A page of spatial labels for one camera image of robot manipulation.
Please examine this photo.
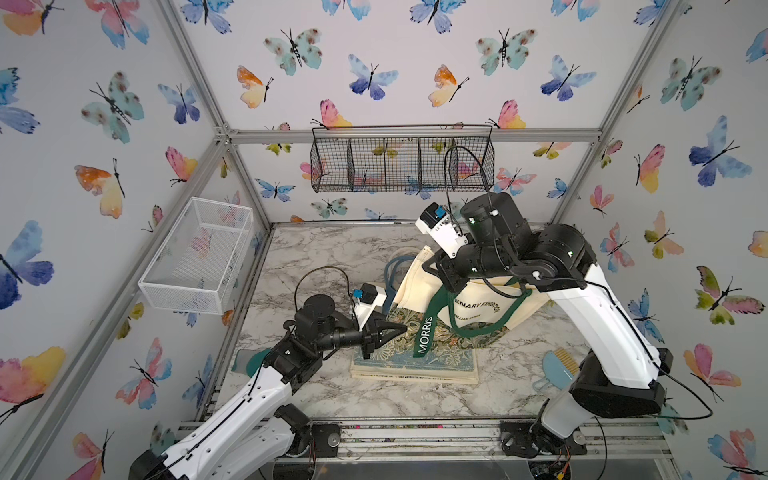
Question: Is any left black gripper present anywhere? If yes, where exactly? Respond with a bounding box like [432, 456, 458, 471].
[312, 315, 404, 363]

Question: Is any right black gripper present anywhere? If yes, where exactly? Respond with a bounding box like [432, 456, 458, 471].
[423, 234, 524, 295]

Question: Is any green handled canvas tote bag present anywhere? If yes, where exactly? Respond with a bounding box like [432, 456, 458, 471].
[393, 246, 550, 358]

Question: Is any blue handled canvas tote bag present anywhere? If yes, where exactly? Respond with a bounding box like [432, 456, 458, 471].
[352, 255, 478, 371]

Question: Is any starry night canvas tote bag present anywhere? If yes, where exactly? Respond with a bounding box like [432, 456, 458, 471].
[350, 363, 480, 385]

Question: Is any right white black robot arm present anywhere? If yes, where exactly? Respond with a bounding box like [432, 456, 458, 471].
[416, 192, 673, 459]

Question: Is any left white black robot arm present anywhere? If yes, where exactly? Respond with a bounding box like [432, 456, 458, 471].
[128, 294, 407, 479]

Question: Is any green rubber glove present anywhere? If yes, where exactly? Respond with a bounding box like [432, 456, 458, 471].
[231, 348, 271, 377]

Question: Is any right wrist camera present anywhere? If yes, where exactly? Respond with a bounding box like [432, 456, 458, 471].
[415, 202, 468, 259]

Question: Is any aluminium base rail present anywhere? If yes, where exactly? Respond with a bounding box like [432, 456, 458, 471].
[304, 416, 672, 462]

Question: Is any black wire wall basket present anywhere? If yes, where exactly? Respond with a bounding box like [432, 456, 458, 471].
[305, 124, 495, 195]

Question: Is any white mesh wall basket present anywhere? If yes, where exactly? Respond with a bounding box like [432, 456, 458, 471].
[138, 197, 254, 314]

